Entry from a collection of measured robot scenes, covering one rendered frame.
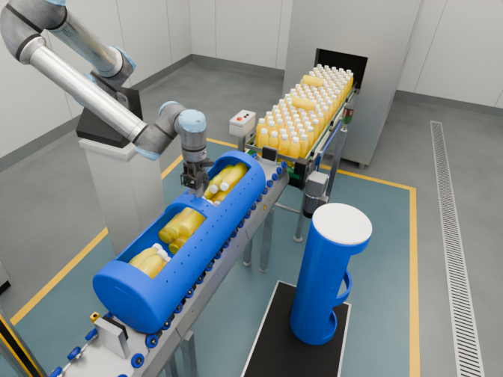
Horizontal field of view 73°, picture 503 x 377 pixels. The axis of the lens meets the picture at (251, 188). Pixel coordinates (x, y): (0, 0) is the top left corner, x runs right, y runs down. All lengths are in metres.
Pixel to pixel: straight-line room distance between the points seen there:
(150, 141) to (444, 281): 2.53
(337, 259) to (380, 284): 1.27
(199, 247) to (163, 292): 0.22
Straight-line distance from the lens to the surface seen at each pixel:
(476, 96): 6.32
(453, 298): 3.08
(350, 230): 1.65
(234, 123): 2.28
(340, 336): 2.36
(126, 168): 2.08
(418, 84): 6.15
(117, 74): 1.87
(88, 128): 2.17
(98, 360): 1.41
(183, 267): 1.25
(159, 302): 1.19
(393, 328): 2.70
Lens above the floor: 2.13
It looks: 38 degrees down
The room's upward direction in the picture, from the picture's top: 4 degrees clockwise
